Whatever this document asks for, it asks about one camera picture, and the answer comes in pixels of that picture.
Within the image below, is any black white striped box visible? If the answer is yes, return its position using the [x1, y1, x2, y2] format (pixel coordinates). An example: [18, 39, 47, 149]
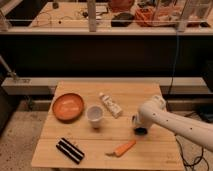
[56, 138, 85, 164]

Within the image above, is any orange toy carrot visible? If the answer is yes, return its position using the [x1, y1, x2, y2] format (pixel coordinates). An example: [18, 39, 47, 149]
[107, 140, 136, 157]

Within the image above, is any blue hanging cable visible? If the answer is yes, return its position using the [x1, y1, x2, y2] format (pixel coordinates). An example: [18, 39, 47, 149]
[166, 31, 180, 97]

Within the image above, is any black pouch on bench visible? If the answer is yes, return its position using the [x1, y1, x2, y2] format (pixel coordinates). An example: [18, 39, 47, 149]
[111, 12, 134, 27]

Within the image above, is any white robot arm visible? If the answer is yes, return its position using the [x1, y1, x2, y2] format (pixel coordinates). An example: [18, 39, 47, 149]
[132, 95, 213, 152]

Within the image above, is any wooden background workbench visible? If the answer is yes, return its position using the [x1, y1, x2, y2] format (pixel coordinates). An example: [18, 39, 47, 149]
[0, 0, 213, 35]

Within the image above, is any white cup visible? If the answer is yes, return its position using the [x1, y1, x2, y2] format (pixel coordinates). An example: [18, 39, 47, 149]
[86, 105, 103, 129]

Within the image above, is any white tube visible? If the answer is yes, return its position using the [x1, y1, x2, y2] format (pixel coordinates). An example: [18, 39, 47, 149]
[99, 93, 122, 118]

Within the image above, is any orange crate on bench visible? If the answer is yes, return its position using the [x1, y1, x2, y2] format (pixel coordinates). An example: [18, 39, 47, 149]
[135, 7, 174, 27]

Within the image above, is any metal clamp bracket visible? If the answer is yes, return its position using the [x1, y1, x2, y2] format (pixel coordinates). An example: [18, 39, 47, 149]
[0, 55, 30, 84]

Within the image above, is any black floor cable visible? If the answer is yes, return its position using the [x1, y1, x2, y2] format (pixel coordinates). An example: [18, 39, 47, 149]
[174, 109, 211, 171]

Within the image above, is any orange plate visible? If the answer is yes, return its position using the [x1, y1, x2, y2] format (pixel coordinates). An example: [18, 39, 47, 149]
[52, 93, 84, 121]

